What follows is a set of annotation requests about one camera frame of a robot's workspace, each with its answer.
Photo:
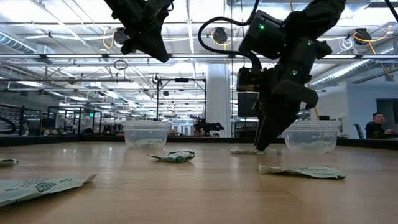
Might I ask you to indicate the black cage frame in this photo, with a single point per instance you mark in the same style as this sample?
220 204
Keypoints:
79 121

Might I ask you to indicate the black frame rig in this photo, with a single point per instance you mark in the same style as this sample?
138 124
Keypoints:
182 80

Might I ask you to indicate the white pillar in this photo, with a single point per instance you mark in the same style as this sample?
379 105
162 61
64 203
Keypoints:
217 99

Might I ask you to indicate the black background robot arm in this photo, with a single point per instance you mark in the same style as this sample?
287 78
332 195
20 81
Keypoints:
206 127

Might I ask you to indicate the silver ceiling duct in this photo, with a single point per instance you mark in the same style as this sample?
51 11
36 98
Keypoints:
348 70
18 45

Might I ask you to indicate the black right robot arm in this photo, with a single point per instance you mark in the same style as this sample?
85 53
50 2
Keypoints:
311 15

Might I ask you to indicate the green sweetener packet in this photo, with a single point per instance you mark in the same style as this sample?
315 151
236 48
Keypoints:
7 161
304 172
148 142
315 145
242 152
37 188
175 156

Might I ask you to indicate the clear plastic bin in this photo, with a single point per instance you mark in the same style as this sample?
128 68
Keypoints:
132 130
329 133

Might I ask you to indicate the black table frame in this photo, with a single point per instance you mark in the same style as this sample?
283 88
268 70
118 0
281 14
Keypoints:
46 140

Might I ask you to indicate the person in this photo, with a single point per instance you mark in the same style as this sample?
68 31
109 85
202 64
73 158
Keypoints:
374 129

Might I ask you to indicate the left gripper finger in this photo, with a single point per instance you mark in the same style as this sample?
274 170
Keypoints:
152 43

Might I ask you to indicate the office chair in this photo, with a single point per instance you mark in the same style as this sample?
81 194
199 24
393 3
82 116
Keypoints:
360 130

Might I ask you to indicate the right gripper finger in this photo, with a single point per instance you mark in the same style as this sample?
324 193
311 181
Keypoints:
259 121
273 130

